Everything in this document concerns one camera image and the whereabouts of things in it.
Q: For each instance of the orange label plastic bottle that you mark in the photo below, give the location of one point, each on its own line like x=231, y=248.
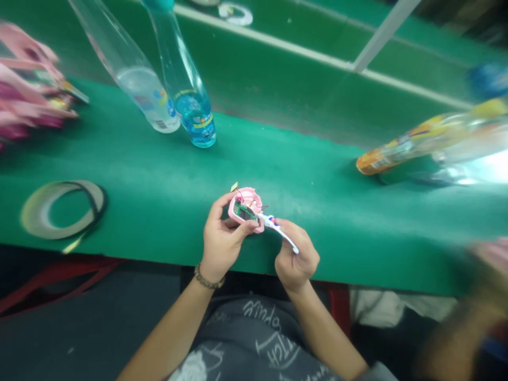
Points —
x=432, y=139

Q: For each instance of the clear plastic bottle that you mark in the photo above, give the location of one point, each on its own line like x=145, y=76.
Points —
x=131, y=67

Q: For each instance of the person's right fingers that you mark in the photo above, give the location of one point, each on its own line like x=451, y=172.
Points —
x=291, y=242

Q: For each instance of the person's right hand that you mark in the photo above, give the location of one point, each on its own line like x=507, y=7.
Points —
x=295, y=256

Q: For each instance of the person's body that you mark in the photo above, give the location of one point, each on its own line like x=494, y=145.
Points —
x=246, y=345

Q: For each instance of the pile of pink toy housings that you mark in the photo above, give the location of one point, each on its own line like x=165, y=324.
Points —
x=31, y=83

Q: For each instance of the white plastic tool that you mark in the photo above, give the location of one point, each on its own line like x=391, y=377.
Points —
x=278, y=230

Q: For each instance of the white tape roll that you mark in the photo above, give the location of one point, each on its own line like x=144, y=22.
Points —
x=235, y=12

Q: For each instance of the person's left hand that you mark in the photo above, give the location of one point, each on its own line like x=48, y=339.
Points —
x=220, y=242

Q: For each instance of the blue bottle cap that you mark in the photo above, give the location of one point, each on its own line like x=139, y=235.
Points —
x=488, y=79

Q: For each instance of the red stool frame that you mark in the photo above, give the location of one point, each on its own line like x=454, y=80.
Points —
x=47, y=281

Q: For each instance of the blue plastic bottle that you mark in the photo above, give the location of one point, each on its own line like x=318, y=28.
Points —
x=186, y=79

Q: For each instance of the green mat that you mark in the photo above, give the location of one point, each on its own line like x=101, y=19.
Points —
x=222, y=194

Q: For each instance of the roll of double-sided tape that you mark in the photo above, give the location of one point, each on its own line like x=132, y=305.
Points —
x=63, y=209

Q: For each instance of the pink plastic toy housing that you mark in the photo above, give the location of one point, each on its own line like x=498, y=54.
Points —
x=248, y=206

